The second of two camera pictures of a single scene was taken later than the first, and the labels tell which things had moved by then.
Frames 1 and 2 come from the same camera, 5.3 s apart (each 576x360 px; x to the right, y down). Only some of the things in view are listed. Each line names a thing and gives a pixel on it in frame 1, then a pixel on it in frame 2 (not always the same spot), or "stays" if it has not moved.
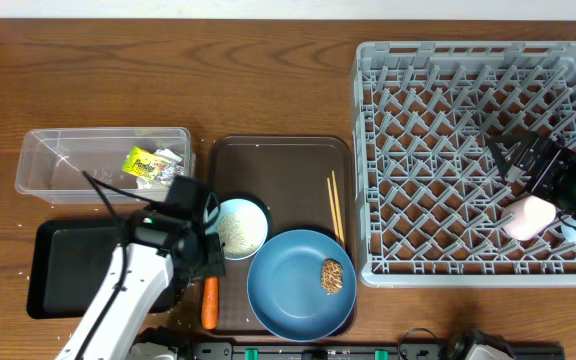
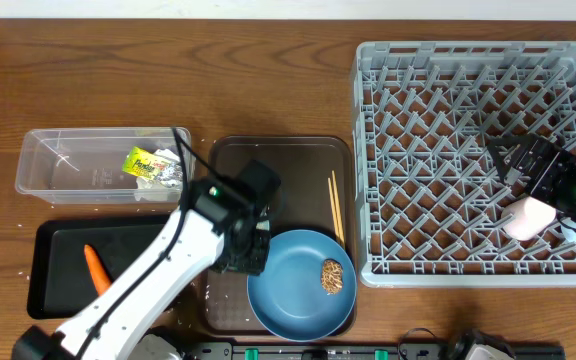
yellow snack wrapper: (144, 163) stays
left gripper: (217, 270) -> (256, 266)
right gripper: (557, 160) stays
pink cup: (523, 218) stays
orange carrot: (210, 303) -> (97, 269)
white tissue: (174, 169) stays
